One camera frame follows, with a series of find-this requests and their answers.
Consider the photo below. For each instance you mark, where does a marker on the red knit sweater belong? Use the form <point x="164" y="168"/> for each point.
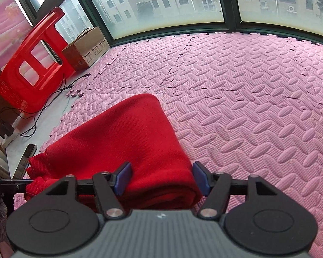
<point x="129" y="134"/>

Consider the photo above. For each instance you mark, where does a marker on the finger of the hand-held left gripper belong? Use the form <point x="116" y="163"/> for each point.
<point x="16" y="187"/>

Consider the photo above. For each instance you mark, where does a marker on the red plastic stool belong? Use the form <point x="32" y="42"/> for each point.
<point x="16" y="86"/>

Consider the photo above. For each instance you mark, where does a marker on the black power adapter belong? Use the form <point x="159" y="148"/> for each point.
<point x="6" y="129"/>

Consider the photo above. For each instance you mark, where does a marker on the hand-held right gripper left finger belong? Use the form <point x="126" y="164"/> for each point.
<point x="123" y="178"/>

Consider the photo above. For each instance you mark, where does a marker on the brown cardboard box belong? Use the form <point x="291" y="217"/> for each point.
<point x="80" y="51"/>

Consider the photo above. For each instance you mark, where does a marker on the pink foam puzzle mat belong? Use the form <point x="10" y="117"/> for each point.
<point x="258" y="113"/>

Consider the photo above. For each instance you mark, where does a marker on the black smartphone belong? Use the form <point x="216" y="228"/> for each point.
<point x="25" y="158"/>

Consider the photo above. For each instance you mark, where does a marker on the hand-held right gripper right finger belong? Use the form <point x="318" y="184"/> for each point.
<point x="202" y="178"/>

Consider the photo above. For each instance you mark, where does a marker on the dark green window frame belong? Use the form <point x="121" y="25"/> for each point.
<point x="231" y="5"/>

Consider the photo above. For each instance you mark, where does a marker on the pink printed wall poster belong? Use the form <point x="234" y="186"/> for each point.
<point x="5" y="18"/>

